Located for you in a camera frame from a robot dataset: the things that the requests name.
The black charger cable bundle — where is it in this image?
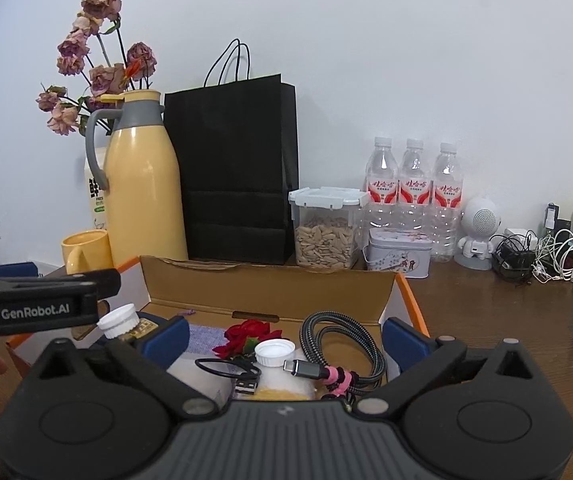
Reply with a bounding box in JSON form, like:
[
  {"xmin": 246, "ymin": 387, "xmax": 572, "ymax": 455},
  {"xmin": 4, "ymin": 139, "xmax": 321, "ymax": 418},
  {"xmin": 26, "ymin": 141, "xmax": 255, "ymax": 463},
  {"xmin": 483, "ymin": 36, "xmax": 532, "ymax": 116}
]
[{"xmin": 491, "ymin": 230, "xmax": 538, "ymax": 282}]

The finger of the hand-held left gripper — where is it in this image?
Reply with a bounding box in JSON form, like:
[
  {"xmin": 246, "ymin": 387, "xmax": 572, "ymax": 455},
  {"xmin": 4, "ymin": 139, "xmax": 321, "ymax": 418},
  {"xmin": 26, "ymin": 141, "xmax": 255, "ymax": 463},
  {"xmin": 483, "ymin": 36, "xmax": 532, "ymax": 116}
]
[
  {"xmin": 0, "ymin": 261, "xmax": 41, "ymax": 281},
  {"xmin": 0, "ymin": 268, "xmax": 122, "ymax": 302}
]

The wide white bottle cap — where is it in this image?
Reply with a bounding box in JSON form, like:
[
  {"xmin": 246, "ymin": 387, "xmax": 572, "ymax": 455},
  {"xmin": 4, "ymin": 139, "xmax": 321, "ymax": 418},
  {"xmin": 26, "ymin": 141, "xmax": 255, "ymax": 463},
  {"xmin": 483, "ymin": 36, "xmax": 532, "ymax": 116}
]
[{"xmin": 97, "ymin": 304, "xmax": 140, "ymax": 340}]

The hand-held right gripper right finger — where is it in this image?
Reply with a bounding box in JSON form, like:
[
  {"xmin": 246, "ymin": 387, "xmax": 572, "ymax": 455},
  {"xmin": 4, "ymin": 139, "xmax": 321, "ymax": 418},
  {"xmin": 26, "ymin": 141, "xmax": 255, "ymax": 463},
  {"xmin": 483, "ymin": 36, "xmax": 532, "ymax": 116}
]
[{"xmin": 353, "ymin": 316, "xmax": 547, "ymax": 420}]

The purple drawstring pouch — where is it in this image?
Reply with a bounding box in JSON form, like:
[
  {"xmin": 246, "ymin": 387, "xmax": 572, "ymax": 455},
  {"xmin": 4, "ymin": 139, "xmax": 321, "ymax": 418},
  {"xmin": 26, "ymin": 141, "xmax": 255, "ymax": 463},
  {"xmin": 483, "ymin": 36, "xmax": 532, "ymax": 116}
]
[{"xmin": 186, "ymin": 323, "xmax": 233, "ymax": 356}]

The clear container of seeds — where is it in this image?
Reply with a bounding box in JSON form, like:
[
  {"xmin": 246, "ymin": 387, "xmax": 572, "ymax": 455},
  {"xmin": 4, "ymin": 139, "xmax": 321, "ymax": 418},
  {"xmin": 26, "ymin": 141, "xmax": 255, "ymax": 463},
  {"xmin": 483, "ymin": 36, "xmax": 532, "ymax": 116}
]
[{"xmin": 289, "ymin": 186, "xmax": 370, "ymax": 272}]

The thin black cable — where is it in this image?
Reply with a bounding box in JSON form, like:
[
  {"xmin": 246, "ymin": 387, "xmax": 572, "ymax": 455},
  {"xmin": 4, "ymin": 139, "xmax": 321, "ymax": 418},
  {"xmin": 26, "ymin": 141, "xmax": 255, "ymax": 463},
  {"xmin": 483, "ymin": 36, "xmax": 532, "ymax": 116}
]
[{"xmin": 195, "ymin": 355, "xmax": 264, "ymax": 396}]

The red artificial rose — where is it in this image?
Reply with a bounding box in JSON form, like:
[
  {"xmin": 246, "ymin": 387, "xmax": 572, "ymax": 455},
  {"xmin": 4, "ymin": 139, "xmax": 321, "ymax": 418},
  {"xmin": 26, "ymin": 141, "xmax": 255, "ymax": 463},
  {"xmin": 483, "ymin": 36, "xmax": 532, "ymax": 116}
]
[{"xmin": 212, "ymin": 318, "xmax": 284, "ymax": 360}]

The small black device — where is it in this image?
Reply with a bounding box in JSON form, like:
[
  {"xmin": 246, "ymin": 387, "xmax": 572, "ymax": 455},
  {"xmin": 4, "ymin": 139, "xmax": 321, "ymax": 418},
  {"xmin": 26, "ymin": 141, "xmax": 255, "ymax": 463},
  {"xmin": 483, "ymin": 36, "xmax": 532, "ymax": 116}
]
[{"xmin": 546, "ymin": 203, "xmax": 573, "ymax": 239}]

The white printed tin box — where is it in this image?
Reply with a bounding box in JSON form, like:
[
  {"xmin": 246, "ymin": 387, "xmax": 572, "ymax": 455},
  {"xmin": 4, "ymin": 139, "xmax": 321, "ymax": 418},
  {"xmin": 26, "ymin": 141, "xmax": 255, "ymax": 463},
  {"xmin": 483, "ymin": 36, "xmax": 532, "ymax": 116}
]
[{"xmin": 363, "ymin": 228, "xmax": 433, "ymax": 280}]

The clear water bottle red label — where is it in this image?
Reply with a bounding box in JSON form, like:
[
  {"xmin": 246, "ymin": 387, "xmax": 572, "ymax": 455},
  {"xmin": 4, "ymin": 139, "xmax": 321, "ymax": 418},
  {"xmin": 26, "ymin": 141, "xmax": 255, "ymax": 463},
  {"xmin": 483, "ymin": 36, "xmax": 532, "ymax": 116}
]
[
  {"xmin": 399, "ymin": 138, "xmax": 433, "ymax": 234},
  {"xmin": 431, "ymin": 142, "xmax": 466, "ymax": 263},
  {"xmin": 365, "ymin": 136, "xmax": 400, "ymax": 234}
]

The yellow mug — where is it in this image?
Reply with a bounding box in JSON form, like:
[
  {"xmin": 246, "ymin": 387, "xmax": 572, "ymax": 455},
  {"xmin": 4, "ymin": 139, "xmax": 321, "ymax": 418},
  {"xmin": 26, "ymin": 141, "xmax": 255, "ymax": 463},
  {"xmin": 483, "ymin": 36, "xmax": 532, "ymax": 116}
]
[{"xmin": 61, "ymin": 229, "xmax": 115, "ymax": 275}]

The black paper bag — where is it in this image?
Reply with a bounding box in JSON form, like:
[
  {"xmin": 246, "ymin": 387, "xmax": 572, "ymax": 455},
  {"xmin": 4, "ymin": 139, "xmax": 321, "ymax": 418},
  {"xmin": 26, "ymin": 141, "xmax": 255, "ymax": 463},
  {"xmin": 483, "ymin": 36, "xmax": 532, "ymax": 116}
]
[{"xmin": 163, "ymin": 38, "xmax": 300, "ymax": 266}]

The white robot-shaped speaker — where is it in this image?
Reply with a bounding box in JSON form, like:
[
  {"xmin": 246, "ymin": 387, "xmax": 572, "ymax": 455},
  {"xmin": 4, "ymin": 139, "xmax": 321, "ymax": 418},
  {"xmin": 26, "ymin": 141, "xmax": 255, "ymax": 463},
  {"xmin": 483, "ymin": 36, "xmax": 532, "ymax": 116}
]
[{"xmin": 455, "ymin": 196, "xmax": 502, "ymax": 270}]

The white milk carton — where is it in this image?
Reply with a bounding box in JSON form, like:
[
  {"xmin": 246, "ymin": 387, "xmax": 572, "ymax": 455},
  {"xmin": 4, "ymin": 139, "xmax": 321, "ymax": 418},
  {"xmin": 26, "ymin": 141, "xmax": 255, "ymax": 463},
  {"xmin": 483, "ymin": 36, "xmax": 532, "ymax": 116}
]
[{"xmin": 83, "ymin": 156, "xmax": 110, "ymax": 231}]

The small yellow box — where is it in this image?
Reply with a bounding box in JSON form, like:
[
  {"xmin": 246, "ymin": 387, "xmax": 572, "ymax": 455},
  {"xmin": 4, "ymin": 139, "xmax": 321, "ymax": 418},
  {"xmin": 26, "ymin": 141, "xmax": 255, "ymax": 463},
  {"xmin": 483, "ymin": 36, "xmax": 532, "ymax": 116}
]
[{"xmin": 131, "ymin": 318, "xmax": 160, "ymax": 342}]

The small white tissue pack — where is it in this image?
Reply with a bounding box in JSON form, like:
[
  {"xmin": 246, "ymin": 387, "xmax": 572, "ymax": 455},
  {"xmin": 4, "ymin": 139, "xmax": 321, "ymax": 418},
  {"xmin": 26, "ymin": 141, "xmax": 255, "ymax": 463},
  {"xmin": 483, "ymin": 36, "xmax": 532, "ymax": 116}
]
[{"xmin": 166, "ymin": 352, "xmax": 235, "ymax": 402}]

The braided cable with pink tie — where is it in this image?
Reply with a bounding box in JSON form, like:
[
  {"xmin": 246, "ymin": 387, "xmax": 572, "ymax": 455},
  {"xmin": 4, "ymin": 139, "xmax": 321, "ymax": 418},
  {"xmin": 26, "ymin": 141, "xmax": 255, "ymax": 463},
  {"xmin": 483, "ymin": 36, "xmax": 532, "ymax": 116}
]
[{"xmin": 283, "ymin": 311, "xmax": 387, "ymax": 402}]

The small white bottle cap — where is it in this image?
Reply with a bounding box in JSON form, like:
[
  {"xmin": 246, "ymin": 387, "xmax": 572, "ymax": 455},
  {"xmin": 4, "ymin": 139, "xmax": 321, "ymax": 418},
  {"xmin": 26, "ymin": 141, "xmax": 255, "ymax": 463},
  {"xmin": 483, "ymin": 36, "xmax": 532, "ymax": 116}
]
[{"xmin": 255, "ymin": 338, "xmax": 296, "ymax": 367}]

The white and yellow plush toy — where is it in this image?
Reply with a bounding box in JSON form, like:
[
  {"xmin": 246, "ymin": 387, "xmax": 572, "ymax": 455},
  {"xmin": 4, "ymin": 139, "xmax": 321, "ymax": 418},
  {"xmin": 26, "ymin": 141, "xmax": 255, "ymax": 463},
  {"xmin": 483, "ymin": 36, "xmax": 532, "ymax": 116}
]
[{"xmin": 254, "ymin": 365, "xmax": 320, "ymax": 402}]

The dried pink rose bouquet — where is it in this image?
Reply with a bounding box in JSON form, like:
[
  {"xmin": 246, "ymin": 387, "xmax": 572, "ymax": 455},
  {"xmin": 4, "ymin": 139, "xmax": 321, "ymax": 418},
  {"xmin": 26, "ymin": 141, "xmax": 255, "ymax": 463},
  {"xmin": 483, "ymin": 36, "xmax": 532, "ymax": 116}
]
[{"xmin": 36, "ymin": 0, "xmax": 158, "ymax": 136}]

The white charging cable bundle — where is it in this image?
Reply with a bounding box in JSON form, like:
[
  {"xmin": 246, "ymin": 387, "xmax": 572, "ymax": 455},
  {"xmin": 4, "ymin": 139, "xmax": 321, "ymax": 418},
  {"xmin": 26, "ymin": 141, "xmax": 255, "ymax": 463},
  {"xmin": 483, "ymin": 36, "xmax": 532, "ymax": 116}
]
[{"xmin": 531, "ymin": 230, "xmax": 573, "ymax": 284}]

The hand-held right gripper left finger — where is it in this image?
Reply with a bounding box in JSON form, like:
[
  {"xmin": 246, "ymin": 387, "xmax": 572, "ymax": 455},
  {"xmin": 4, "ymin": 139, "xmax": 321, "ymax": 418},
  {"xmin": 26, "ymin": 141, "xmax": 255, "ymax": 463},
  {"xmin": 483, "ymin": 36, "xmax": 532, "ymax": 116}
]
[{"xmin": 29, "ymin": 316, "xmax": 220, "ymax": 418}]

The red cardboard box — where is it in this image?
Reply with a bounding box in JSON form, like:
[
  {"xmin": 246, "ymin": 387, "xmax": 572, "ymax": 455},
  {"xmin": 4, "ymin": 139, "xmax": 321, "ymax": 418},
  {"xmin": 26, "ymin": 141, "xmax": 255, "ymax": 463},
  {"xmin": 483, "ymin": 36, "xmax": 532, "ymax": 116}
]
[{"xmin": 6, "ymin": 255, "xmax": 431, "ymax": 402}]

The yellow thermos jug grey handle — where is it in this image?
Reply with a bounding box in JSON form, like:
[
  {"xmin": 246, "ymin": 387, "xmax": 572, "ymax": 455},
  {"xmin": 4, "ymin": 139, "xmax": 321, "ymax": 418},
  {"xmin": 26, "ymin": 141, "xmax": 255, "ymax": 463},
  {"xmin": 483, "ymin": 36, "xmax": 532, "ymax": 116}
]
[{"xmin": 85, "ymin": 90, "xmax": 189, "ymax": 267}]

